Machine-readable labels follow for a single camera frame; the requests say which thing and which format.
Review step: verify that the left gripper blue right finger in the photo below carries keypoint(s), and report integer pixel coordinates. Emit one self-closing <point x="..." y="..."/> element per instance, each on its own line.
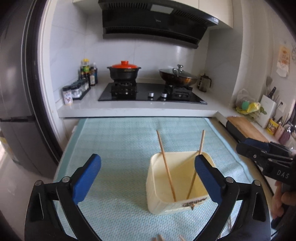
<point x="211" y="178"/>

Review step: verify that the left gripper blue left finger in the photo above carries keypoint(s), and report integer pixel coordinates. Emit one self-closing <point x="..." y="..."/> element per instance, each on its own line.
<point x="83" y="178"/>

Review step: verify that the person's right hand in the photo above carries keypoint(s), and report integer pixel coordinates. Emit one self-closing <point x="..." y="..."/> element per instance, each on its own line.
<point x="279" y="198"/>

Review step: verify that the purple soap dispenser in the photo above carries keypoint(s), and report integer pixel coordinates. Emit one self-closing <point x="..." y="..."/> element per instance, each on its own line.
<point x="285" y="136"/>

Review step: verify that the yellow snack canister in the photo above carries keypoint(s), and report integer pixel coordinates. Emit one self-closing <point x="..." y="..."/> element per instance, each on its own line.
<point x="272" y="127"/>

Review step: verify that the cream utensil holder box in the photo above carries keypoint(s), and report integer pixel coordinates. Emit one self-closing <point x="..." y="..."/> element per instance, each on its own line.
<point x="159" y="197"/>

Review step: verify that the light blue woven table mat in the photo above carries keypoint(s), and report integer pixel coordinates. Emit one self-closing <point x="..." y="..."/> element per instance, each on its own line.
<point x="116" y="204"/>

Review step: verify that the wooden cutting board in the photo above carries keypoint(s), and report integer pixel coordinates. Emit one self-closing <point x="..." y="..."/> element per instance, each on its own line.
<point x="241" y="128"/>

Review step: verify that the white knife block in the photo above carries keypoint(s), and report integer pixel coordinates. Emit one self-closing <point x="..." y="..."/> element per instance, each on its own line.
<point x="268" y="107"/>

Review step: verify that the yellow green bag of items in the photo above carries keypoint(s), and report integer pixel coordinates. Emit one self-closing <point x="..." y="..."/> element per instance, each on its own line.
<point x="247" y="106"/>

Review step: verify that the grey multi-door refrigerator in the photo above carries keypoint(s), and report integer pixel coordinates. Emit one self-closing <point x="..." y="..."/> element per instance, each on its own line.
<point x="24" y="121"/>

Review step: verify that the white-label spice jar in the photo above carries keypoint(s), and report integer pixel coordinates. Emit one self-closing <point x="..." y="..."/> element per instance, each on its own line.
<point x="67" y="95"/>

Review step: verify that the dark glass french press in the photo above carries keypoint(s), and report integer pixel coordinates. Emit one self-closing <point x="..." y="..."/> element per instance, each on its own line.
<point x="204" y="83"/>

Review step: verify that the black gas cooktop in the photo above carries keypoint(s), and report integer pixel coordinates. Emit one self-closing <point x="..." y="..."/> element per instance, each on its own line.
<point x="132" y="91"/>

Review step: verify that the hanging patterned towel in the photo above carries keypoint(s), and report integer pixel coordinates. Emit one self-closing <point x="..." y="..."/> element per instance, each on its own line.
<point x="283" y="61"/>

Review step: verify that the dark wok with glass lid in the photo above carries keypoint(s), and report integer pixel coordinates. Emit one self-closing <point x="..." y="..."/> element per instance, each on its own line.
<point x="177" y="76"/>

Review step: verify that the sauce bottles group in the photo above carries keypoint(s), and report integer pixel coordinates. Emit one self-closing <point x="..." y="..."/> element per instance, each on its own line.
<point x="88" y="71"/>

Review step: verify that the black pot with red lid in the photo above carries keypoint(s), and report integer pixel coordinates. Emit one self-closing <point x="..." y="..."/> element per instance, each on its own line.
<point x="123" y="71"/>

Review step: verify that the black range hood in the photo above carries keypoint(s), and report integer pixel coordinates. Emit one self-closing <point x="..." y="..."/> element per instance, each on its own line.
<point x="165" y="21"/>

